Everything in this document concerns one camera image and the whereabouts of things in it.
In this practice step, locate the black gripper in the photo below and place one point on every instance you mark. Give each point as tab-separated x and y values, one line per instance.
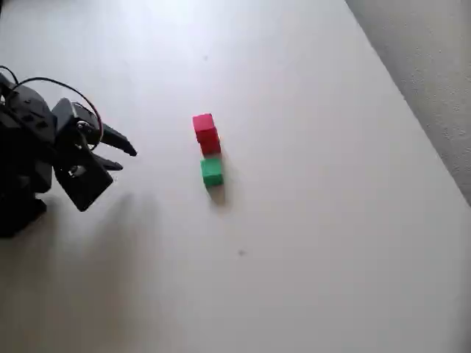
89	143

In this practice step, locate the green cube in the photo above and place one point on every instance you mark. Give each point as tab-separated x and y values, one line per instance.
212	173

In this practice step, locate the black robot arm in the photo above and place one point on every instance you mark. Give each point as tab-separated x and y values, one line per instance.
22	147

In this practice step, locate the black camera mount box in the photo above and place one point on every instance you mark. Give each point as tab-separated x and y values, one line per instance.
86	182

